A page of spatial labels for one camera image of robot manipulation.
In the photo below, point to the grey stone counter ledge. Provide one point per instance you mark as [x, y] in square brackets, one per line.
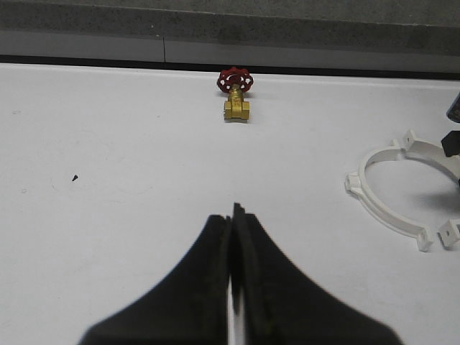
[428, 27]

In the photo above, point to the white half pipe clamp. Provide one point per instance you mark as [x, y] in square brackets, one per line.
[356, 183]

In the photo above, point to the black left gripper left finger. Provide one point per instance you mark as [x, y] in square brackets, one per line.
[189, 306]

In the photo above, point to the brass valve red handwheel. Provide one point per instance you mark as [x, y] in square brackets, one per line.
[234, 82]

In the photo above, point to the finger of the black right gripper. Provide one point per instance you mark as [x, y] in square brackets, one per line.
[451, 143]

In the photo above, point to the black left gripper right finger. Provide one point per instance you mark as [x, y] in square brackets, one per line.
[281, 305]

